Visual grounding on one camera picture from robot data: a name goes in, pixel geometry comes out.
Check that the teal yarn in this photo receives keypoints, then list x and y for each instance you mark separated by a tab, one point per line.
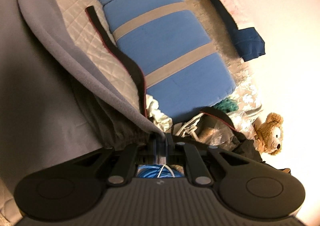
227	105

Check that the grey quilted bedspread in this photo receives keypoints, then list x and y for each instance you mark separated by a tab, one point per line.
82	28

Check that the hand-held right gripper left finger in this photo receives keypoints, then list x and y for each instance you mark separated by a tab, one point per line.
155	152

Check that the brown teddy bear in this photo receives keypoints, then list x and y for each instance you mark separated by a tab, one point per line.
270	130

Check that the pale pink cloth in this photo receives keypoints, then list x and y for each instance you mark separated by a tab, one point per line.
232	3

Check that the beige fuzzy blanket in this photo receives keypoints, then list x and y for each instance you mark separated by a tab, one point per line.
215	28

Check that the clear plastic bag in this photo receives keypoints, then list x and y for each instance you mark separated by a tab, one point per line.
217	133

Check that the navy blue cloth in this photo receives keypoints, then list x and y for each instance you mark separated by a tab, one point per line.
250	43

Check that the floral lace cloth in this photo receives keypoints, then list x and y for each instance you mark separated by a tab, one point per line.
247	95

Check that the grey-blue sweatpants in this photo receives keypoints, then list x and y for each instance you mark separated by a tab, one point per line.
50	78

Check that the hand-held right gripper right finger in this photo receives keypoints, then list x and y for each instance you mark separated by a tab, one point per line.
171	146

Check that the white crumpled cloth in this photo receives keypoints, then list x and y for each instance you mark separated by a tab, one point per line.
157	113

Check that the black bag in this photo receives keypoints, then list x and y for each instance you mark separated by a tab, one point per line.
247	148

